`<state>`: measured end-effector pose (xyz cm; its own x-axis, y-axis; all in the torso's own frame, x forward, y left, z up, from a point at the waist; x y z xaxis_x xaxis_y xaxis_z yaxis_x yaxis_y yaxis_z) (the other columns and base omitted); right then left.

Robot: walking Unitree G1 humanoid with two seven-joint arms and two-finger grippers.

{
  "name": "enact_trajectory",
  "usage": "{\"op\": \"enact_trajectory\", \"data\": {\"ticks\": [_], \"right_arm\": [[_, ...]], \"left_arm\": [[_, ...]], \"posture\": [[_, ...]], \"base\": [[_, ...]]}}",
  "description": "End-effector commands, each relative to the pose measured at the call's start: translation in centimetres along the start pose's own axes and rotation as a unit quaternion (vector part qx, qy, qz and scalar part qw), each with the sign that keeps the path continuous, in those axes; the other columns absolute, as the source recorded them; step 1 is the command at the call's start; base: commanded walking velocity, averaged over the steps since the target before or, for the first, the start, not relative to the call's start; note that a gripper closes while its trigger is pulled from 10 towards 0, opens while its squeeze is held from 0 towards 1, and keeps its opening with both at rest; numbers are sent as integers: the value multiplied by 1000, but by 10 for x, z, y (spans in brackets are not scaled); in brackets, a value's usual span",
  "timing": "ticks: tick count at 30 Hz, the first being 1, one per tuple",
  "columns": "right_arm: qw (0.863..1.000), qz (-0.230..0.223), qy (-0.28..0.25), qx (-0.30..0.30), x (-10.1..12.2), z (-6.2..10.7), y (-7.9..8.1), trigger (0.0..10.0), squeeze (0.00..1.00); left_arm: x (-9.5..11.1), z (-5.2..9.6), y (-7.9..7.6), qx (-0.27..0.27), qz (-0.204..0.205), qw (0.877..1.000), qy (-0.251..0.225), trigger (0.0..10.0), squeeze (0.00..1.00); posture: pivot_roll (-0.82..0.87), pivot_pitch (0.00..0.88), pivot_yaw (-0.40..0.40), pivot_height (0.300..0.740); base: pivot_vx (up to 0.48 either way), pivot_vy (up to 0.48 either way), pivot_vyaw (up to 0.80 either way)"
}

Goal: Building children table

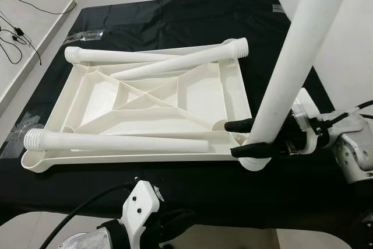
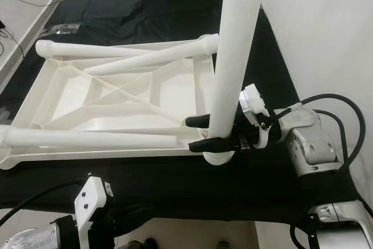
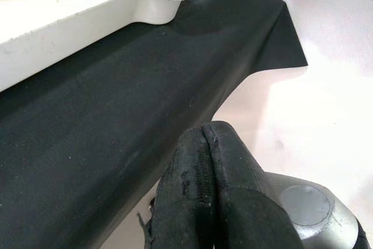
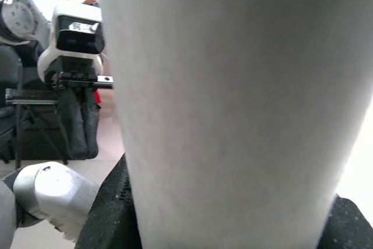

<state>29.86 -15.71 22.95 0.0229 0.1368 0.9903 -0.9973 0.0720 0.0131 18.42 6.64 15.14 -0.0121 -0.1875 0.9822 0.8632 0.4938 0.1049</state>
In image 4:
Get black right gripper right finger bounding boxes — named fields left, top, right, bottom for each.
left=316, top=192, right=373, bottom=249

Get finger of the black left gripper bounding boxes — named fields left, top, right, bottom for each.
left=59, top=93, right=89, bottom=160
left=83, top=93, right=100, bottom=159

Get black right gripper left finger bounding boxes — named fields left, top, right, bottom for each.
left=75, top=154, right=143, bottom=249

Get white plastic table leg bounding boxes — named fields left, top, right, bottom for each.
left=96, top=0, right=373, bottom=249

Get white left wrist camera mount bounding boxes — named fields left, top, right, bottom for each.
left=37, top=1, right=105, bottom=83

